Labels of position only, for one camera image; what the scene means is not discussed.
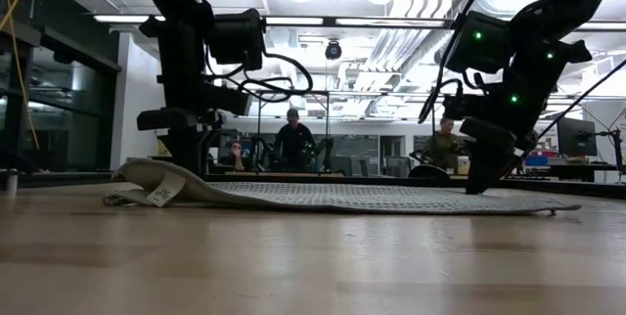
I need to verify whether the seated person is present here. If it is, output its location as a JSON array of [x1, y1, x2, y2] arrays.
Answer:
[[217, 141, 247, 172]]

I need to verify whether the yellow cable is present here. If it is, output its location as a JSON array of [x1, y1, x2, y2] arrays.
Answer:
[[0, 0, 41, 151]]

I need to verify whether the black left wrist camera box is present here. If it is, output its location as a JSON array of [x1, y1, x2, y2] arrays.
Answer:
[[200, 82, 251, 116]]

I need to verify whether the person at workstation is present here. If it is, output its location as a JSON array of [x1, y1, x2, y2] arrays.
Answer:
[[423, 116, 466, 172]]

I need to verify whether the black hanging ceiling camera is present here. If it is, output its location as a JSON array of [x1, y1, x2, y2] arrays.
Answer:
[[325, 39, 343, 61]]

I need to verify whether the standing person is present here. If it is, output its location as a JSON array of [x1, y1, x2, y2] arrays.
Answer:
[[273, 108, 317, 173]]

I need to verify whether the white table post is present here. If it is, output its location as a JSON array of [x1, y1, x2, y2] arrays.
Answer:
[[5, 168, 20, 195]]

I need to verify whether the long black hanging cable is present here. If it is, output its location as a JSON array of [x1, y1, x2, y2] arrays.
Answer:
[[537, 58, 626, 143]]

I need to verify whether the grey waffle microfiber towel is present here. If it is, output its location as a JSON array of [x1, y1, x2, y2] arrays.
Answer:
[[102, 157, 582, 216]]

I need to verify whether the black office chair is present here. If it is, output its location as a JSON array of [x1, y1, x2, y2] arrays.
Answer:
[[408, 163, 451, 180]]

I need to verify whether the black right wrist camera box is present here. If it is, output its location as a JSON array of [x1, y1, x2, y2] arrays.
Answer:
[[442, 93, 480, 121]]

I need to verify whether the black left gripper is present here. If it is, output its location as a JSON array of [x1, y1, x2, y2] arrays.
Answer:
[[136, 77, 224, 175]]

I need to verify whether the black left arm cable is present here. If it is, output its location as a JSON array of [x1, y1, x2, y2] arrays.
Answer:
[[203, 48, 315, 105]]

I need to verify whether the black computer monitor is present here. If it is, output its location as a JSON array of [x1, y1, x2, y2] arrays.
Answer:
[[556, 116, 599, 158]]

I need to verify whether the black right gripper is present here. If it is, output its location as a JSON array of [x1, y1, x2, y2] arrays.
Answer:
[[459, 72, 552, 197]]

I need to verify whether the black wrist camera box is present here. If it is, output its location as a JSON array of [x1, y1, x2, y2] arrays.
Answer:
[[442, 93, 480, 121], [200, 82, 251, 116]]

